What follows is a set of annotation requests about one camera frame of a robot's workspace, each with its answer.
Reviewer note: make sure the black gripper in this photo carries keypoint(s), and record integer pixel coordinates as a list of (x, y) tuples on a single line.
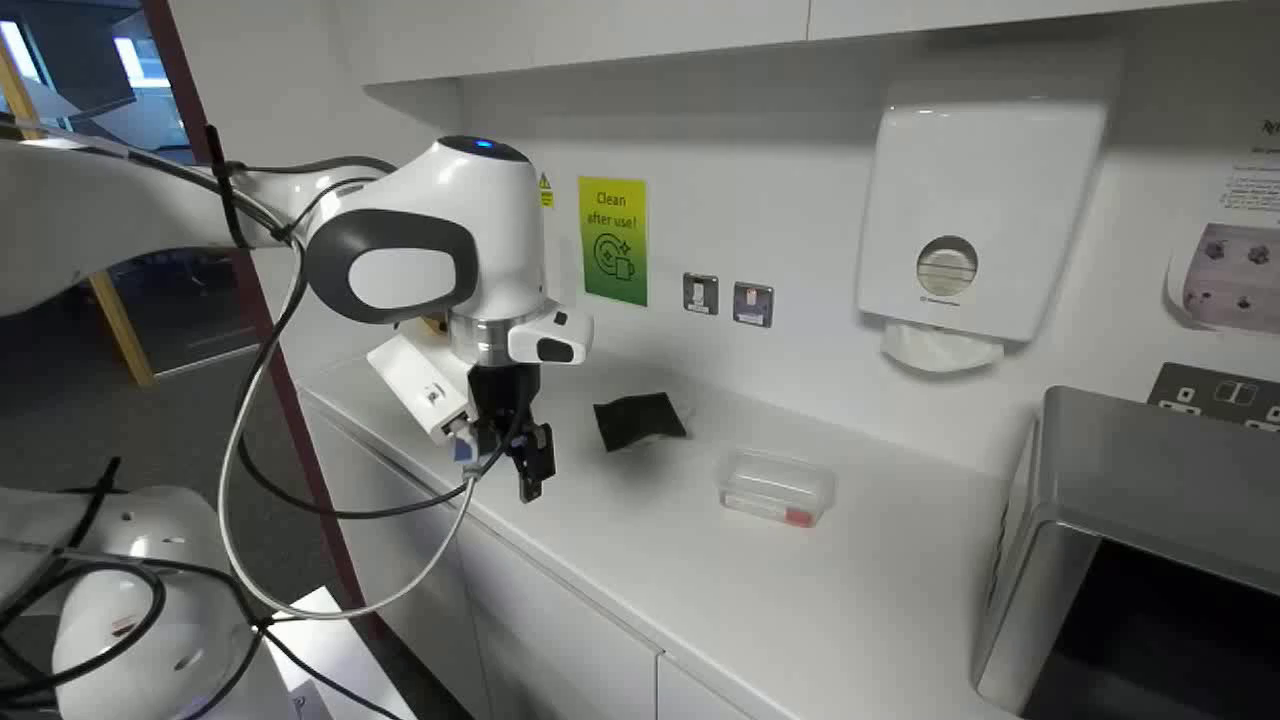
[(506, 422)]

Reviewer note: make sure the dark green tissue cloth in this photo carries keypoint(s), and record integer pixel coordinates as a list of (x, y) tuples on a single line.
[(638, 416)]

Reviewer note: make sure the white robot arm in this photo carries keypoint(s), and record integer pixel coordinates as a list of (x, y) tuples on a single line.
[(158, 614)]

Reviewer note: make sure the clear plastic container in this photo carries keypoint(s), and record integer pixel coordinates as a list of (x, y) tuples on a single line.
[(777, 491)]

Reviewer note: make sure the white paper towel dispenser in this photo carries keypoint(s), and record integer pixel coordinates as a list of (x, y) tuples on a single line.
[(969, 220)]

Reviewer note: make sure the stainless steel appliance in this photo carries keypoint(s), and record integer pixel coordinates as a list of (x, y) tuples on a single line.
[(1097, 471)]

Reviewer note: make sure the left wall socket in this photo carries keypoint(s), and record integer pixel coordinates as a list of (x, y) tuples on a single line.
[(701, 295)]

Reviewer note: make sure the wall socket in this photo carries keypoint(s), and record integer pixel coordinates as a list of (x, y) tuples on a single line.
[(754, 306), (701, 295)]

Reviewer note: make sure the green and yellow wall sign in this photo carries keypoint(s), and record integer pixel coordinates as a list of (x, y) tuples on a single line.
[(614, 239)]

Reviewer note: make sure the right wall socket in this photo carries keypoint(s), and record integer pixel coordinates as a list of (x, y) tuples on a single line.
[(754, 306)]

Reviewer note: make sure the yellow post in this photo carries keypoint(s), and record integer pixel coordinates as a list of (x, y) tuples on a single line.
[(101, 284)]

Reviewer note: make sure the black wall switch panel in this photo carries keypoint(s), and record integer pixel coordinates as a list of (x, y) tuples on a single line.
[(1216, 396)]

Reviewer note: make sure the white wall poster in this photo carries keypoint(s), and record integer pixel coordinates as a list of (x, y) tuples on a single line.
[(1227, 274)]

